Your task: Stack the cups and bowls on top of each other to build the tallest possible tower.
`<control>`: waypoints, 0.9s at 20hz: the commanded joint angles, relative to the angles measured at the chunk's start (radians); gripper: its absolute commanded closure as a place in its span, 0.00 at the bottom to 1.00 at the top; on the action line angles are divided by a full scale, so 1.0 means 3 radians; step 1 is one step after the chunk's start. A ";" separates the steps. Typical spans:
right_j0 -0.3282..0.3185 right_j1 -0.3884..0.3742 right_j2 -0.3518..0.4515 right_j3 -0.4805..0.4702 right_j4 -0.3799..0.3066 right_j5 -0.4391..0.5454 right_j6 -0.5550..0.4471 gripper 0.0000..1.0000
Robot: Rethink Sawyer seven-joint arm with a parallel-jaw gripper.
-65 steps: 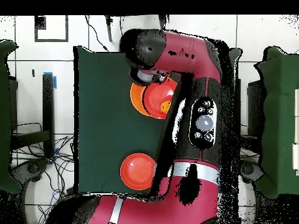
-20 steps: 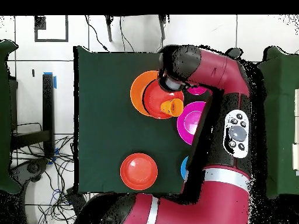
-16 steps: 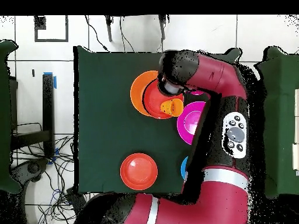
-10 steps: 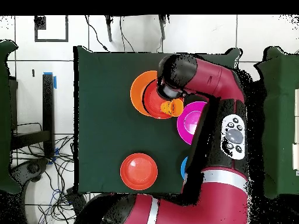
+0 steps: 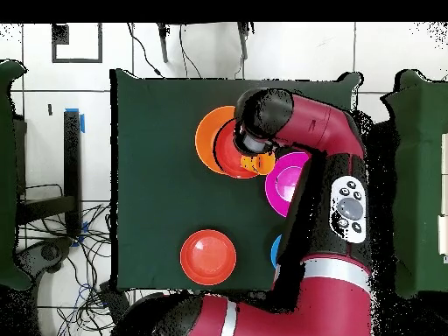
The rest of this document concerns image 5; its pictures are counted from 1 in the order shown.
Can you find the black power brick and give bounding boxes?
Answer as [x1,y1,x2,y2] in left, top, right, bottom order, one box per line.
[98,281,131,325]

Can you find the thin black cable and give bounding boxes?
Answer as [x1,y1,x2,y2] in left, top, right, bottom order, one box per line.
[126,23,164,79]
[178,24,204,79]

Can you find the black square frame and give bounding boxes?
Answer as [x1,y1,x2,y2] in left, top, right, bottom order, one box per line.
[51,23,103,64]

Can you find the black stand with blue tape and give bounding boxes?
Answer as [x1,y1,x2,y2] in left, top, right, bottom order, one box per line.
[15,108,86,239]

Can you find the tangle of cables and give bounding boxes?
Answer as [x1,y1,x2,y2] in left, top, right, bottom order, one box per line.
[17,202,122,336]

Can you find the green cloth side table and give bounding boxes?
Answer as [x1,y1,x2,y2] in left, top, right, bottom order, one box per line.
[381,69,448,298]
[0,59,32,291]

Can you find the black tripod leg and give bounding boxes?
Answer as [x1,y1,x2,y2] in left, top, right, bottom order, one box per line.
[156,23,170,64]
[237,23,250,60]

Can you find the orange plastic cup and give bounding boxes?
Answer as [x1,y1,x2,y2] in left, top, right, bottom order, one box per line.
[240,151,277,177]

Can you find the large pink bowl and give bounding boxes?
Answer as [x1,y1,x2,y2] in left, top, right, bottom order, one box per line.
[264,151,312,219]

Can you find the large orange bowl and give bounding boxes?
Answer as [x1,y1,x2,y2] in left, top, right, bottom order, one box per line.
[194,105,240,176]

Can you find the red-orange plastic bowl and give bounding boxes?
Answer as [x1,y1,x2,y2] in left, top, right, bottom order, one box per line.
[179,229,238,286]
[212,118,261,180]

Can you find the large blue bowl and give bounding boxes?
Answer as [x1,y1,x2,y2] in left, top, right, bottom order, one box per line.
[269,234,284,270]

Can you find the dark green tablecloth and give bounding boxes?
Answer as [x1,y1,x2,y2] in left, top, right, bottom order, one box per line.
[109,68,363,292]

